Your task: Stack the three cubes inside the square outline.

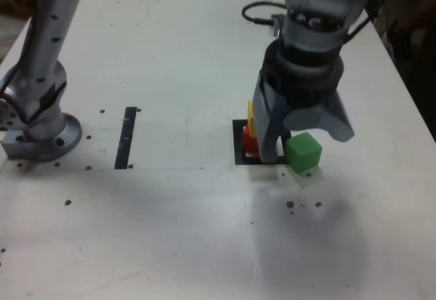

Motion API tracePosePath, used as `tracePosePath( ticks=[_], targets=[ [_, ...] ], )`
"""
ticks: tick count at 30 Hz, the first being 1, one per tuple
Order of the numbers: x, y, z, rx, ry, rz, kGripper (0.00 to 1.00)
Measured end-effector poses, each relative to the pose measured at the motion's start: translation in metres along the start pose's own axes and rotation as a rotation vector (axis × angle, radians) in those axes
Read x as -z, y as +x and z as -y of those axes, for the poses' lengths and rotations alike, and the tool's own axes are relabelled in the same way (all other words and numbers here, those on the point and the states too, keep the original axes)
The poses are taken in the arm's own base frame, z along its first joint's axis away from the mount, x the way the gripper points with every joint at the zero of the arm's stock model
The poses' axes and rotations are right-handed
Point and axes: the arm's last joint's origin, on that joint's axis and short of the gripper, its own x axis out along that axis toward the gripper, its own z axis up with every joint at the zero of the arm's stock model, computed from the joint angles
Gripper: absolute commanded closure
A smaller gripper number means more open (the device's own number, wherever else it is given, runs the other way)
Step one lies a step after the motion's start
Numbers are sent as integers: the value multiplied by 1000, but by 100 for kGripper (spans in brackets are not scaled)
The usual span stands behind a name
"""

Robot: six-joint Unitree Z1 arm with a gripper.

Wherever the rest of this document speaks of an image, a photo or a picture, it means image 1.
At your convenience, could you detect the yellow cube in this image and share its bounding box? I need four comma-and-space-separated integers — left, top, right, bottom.
247, 100, 260, 138

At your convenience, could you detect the black tape strip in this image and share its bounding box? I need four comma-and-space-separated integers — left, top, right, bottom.
114, 106, 138, 170

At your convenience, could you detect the red cube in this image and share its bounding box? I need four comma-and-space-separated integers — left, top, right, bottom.
242, 124, 261, 155

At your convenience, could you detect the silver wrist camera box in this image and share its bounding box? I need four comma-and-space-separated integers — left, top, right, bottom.
270, 13, 286, 38

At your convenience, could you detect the green cube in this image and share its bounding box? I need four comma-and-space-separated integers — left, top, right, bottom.
284, 133, 323, 175

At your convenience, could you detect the black tape square outline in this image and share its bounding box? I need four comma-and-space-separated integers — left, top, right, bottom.
232, 119, 290, 166

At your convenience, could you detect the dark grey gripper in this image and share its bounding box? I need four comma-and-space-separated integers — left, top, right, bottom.
252, 69, 356, 164

